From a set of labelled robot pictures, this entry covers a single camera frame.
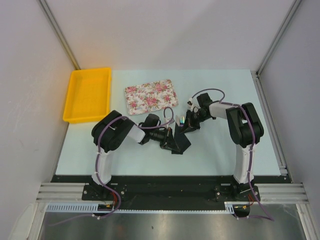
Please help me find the aluminium frame post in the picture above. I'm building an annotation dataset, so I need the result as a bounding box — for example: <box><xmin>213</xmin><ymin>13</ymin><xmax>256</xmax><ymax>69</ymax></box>
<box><xmin>255</xmin><ymin>0</ymin><xmax>304</xmax><ymax>77</ymax></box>
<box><xmin>36</xmin><ymin>0</ymin><xmax>81</xmax><ymax>70</ymax></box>

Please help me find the iridescent green fork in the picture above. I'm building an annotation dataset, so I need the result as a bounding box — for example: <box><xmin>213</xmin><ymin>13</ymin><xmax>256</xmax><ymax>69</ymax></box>
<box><xmin>179</xmin><ymin>115</ymin><xmax>186</xmax><ymax>126</ymax></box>

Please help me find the left aluminium frame post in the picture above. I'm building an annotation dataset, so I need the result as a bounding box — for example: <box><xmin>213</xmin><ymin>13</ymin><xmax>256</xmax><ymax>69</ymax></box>
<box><xmin>36</xmin><ymin>0</ymin><xmax>81</xmax><ymax>70</ymax></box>

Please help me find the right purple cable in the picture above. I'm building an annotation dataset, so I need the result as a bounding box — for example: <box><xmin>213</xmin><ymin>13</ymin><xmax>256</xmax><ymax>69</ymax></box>
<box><xmin>189</xmin><ymin>88</ymin><xmax>275</xmax><ymax>222</ymax></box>

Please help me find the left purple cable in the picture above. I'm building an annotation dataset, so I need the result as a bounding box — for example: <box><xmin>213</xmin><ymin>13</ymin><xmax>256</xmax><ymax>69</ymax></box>
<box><xmin>47</xmin><ymin>107</ymin><xmax>175</xmax><ymax>227</ymax></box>

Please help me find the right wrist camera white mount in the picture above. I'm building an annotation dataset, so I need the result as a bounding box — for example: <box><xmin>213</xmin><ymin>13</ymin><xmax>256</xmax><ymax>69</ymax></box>
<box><xmin>187</xmin><ymin>97</ymin><xmax>199</xmax><ymax>113</ymax></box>

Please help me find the yellow plastic bin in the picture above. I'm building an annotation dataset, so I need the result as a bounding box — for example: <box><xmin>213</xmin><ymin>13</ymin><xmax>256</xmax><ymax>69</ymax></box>
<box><xmin>62</xmin><ymin>67</ymin><xmax>112</xmax><ymax>124</ymax></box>

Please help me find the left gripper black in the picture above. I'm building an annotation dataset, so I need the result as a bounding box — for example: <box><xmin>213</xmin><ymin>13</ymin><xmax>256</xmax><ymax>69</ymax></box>
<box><xmin>149</xmin><ymin>127</ymin><xmax>179</xmax><ymax>152</ymax></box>

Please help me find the purple cable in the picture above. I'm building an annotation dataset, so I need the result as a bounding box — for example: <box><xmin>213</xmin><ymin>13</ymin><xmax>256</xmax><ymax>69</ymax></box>
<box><xmin>189</xmin><ymin>88</ymin><xmax>275</xmax><ymax>222</ymax></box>
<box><xmin>47</xmin><ymin>107</ymin><xmax>175</xmax><ymax>227</ymax></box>

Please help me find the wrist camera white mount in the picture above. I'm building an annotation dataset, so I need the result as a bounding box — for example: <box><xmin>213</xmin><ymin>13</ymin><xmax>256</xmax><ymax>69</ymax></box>
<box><xmin>187</xmin><ymin>97</ymin><xmax>199</xmax><ymax>113</ymax></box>
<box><xmin>165</xmin><ymin>117</ymin><xmax>175</xmax><ymax>127</ymax></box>

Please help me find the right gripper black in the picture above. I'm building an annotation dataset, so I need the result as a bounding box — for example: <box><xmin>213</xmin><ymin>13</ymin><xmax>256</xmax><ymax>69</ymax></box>
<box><xmin>180</xmin><ymin>110</ymin><xmax>210</xmax><ymax>135</ymax></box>

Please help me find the floral pattern tray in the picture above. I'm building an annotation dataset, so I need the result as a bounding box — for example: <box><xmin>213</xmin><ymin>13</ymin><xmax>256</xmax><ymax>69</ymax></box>
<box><xmin>124</xmin><ymin>79</ymin><xmax>179</xmax><ymax>116</ymax></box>

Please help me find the white slotted cable duct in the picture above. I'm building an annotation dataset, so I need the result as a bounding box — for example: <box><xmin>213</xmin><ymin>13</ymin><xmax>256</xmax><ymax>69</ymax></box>
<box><xmin>46</xmin><ymin>202</ymin><xmax>234</xmax><ymax>214</ymax></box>

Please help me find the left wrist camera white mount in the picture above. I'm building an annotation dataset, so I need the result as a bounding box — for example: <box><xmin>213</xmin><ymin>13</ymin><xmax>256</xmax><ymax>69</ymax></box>
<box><xmin>165</xmin><ymin>117</ymin><xmax>175</xmax><ymax>127</ymax></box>

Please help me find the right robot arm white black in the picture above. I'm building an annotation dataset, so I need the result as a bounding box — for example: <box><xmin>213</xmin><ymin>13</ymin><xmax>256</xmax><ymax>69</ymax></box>
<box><xmin>181</xmin><ymin>93</ymin><xmax>264</xmax><ymax>201</ymax></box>

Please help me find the silver table knife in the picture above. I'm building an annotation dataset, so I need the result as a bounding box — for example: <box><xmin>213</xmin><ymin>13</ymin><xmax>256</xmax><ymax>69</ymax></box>
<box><xmin>175</xmin><ymin>115</ymin><xmax>181</xmax><ymax>126</ymax></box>

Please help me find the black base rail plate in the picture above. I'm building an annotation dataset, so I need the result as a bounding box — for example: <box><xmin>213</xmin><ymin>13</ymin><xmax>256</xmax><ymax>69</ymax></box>
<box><xmin>51</xmin><ymin>175</ymin><xmax>260</xmax><ymax>210</ymax></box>

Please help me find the right aluminium frame post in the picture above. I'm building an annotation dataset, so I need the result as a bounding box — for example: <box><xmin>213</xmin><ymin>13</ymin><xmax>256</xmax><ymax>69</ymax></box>
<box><xmin>255</xmin><ymin>0</ymin><xmax>304</xmax><ymax>77</ymax></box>

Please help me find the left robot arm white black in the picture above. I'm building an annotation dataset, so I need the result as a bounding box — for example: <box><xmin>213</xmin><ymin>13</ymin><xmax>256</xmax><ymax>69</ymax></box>
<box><xmin>86</xmin><ymin>110</ymin><xmax>181</xmax><ymax>200</ymax></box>

